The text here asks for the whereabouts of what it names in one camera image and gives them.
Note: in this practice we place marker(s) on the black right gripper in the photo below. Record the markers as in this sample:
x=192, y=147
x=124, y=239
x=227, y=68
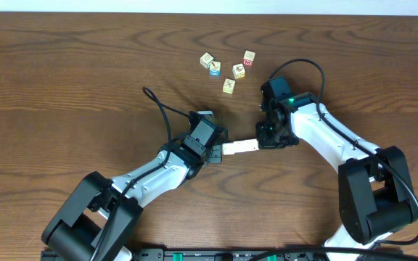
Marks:
x=263, y=143

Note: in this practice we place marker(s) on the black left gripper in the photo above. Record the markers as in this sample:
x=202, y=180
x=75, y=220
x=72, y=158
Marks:
x=215, y=153

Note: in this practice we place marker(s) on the wooden block red letter side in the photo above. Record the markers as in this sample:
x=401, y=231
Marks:
x=228, y=148

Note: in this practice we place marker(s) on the wooden block airplane green N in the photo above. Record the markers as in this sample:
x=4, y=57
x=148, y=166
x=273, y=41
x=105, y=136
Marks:
x=254, y=145

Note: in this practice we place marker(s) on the wooden block red A side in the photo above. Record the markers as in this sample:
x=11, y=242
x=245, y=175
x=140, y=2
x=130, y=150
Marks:
x=248, y=146

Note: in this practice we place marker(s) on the wooden block with turtle drawing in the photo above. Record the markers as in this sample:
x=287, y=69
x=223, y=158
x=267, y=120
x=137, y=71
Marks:
x=238, y=147

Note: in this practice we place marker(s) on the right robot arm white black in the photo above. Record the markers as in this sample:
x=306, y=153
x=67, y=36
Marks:
x=374, y=184

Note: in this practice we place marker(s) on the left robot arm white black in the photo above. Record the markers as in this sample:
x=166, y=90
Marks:
x=96, y=220

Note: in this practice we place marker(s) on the wooden block yellow border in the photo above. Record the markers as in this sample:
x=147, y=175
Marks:
x=228, y=86

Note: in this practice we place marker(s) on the wooden block brown drawing yellow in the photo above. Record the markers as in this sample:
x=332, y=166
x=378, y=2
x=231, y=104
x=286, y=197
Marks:
x=238, y=71

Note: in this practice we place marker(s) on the wooden block blue side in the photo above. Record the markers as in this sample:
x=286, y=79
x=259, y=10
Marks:
x=215, y=68

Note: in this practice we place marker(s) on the wooden block red M side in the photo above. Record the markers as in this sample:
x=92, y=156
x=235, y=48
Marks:
x=248, y=58

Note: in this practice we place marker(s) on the wooden block plain top left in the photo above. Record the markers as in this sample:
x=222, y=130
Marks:
x=206, y=59

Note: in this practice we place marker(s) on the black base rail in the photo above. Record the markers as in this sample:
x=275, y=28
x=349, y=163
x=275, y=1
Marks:
x=291, y=253

